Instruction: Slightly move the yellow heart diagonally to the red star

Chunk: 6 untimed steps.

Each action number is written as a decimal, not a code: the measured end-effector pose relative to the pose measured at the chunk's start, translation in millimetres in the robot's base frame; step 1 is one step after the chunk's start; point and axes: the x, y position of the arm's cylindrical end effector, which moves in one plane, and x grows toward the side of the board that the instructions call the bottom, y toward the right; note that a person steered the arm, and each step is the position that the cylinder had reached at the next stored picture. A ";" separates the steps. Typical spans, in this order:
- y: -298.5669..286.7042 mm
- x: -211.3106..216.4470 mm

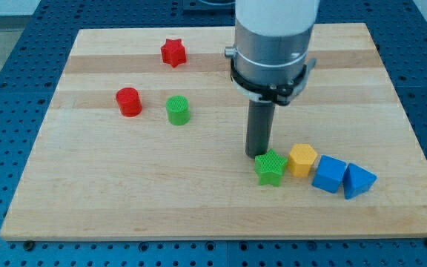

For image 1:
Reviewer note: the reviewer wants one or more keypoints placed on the red star block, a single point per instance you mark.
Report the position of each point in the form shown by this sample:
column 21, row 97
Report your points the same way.
column 173, row 52

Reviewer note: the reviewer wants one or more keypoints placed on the green cylinder block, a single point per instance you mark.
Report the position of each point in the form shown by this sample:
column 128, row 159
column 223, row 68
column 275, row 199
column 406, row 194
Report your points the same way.
column 177, row 108

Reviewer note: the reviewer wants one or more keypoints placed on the blue triangular prism block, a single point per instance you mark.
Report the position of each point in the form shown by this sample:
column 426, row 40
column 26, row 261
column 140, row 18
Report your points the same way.
column 357, row 180

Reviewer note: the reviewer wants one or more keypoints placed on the red cylinder block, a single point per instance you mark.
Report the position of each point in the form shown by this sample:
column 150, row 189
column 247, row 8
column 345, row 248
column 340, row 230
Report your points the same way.
column 129, row 102

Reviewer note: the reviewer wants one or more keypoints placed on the wooden board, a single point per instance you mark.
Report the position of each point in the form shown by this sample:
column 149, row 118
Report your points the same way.
column 96, row 175

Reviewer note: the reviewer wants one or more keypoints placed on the blue cube block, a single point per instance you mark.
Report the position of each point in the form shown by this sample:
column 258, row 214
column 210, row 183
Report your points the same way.
column 329, row 174

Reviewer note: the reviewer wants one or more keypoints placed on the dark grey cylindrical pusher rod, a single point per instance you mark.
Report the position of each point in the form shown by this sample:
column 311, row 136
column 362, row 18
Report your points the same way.
column 260, row 118

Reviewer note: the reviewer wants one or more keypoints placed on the green star block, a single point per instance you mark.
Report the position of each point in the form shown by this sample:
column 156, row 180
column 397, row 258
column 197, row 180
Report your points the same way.
column 270, row 168

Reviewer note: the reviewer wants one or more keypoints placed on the yellow hexagon block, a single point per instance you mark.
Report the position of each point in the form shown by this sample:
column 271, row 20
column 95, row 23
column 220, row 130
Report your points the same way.
column 301, row 159

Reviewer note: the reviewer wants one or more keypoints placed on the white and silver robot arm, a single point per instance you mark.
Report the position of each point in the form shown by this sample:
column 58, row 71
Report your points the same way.
column 268, row 60

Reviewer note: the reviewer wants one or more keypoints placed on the black tool mount bracket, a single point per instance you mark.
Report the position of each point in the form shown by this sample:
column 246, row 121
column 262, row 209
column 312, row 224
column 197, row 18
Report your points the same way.
column 278, row 94

